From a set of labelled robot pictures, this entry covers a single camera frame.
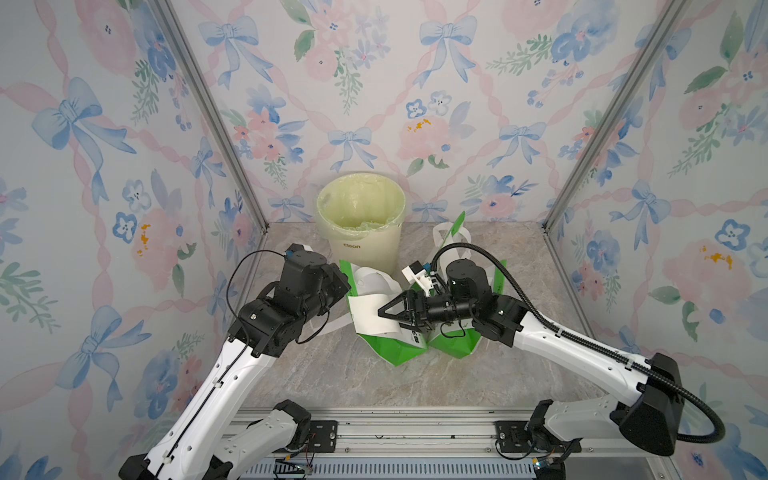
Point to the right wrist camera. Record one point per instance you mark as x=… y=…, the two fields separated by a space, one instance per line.
x=419 y=278

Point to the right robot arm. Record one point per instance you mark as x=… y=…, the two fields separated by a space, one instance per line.
x=635 y=407

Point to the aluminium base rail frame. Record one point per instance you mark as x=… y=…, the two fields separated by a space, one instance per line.
x=415 y=443

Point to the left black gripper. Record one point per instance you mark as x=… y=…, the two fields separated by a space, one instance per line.
x=335 y=276

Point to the green white paper bag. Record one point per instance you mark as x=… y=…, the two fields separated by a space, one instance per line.
x=451 y=232
x=371 y=289
x=462 y=342

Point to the cream plastic trash bin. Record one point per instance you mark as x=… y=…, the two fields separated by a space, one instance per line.
x=375 y=249

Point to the aluminium corner post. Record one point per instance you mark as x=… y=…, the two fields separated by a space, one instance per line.
x=180 y=47
x=641 y=66

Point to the white paper receipt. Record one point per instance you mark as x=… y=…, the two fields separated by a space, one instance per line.
x=363 y=311

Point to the left aluminium corner post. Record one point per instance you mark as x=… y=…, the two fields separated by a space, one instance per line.
x=180 y=47

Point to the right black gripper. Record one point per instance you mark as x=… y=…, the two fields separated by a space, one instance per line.
x=416 y=312

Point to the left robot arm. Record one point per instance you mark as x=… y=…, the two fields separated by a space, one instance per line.
x=196 y=446

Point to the right aluminium corner post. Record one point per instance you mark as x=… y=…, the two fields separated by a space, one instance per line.
x=641 y=66

